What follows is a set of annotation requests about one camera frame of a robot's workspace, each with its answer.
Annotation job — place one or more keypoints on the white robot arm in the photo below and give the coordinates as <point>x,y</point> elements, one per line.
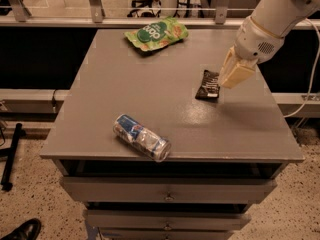
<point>279,17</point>

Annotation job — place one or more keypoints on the black metal stand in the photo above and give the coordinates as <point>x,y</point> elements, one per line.
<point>9,155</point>

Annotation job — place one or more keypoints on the blue silver redbull can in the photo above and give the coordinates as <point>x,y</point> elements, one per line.
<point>141,138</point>

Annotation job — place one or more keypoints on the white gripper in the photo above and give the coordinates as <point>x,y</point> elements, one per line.
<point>256,43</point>

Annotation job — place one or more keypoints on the black shoe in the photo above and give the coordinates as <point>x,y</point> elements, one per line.
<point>29,230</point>

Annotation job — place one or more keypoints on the grey drawer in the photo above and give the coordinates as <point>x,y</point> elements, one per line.
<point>168,190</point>
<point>166,221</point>
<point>164,235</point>

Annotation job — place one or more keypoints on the top grey drawer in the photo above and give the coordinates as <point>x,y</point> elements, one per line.
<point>168,190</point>

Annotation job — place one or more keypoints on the bottom grey drawer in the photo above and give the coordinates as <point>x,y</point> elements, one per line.
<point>164,235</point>

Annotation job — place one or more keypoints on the black office chair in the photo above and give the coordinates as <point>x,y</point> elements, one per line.
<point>153,8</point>

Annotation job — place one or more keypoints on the metal railing frame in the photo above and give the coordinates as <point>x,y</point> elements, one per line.
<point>97,15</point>

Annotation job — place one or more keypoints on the middle grey drawer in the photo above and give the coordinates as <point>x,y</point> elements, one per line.
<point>166,221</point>

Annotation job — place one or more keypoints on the green chip bag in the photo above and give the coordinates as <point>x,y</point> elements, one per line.
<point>157,35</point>

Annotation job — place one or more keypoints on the black rxbar chocolate bar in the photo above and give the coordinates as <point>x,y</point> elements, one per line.
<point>209,87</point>

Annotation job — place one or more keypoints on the grey drawer cabinet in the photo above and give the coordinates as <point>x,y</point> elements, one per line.
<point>241,135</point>

